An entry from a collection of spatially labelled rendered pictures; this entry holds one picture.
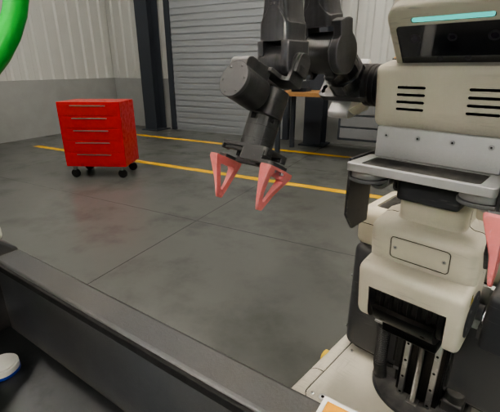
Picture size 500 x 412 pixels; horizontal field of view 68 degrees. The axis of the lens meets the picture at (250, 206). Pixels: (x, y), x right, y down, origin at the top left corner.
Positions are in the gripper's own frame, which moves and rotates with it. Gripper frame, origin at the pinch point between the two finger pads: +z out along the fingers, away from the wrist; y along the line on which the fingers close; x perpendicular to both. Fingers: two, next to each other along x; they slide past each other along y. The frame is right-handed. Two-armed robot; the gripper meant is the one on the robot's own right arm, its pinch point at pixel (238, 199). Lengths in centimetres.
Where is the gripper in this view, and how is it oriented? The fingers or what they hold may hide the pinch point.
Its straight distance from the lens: 63.9
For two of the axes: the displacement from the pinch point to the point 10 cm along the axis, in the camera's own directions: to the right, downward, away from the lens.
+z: -3.1, 9.5, 0.0
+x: 6.1, 1.9, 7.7
